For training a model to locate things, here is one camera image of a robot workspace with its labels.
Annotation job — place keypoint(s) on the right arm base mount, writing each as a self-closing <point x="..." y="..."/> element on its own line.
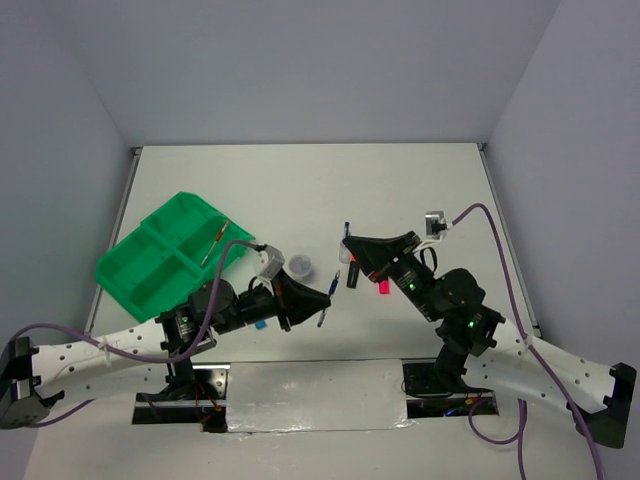
<point x="434" y="388"/>

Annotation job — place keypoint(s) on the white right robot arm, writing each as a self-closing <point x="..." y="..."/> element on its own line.
<point x="484" y="349"/>

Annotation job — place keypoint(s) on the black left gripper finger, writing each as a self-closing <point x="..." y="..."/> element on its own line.
<point x="302" y="312"/>
<point x="296" y="293"/>

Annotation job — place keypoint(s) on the green divided plastic tray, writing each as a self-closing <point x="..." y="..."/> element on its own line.
<point x="157" y="266"/>

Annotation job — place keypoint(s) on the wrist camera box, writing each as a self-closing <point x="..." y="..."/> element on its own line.
<point x="268" y="262"/>
<point x="436" y="227"/>

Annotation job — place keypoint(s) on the clear plastic bottle cap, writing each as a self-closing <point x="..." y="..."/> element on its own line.
<point x="300" y="266"/>

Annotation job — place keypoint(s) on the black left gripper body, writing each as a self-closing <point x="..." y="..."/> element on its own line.
<point x="282" y="303"/>

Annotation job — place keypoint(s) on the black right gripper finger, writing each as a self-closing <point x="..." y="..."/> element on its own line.
<point x="359" y="245"/>
<point x="378" y="267"/>

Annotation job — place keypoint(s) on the blue gel pen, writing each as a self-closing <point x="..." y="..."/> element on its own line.
<point x="331" y="291"/>

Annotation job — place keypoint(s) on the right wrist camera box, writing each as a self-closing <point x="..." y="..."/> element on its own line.
<point x="436" y="227"/>

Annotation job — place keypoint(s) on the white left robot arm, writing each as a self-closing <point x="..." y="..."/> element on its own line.
<point x="152" y="359"/>

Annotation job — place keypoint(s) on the red gel pen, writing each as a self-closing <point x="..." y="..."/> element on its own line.
<point x="216" y="240"/>

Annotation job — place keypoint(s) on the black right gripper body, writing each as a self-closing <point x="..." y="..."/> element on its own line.
<point x="406" y="269"/>

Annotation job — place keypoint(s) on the orange cap black highlighter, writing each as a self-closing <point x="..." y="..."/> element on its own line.
<point x="353" y="273"/>

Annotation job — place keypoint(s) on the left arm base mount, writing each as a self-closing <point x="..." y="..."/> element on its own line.
<point x="198" y="400"/>

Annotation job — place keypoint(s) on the clear blue spray bottle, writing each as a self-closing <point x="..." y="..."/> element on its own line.
<point x="344" y="253"/>

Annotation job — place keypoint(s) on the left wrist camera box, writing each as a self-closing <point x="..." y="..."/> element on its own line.
<point x="268" y="262"/>

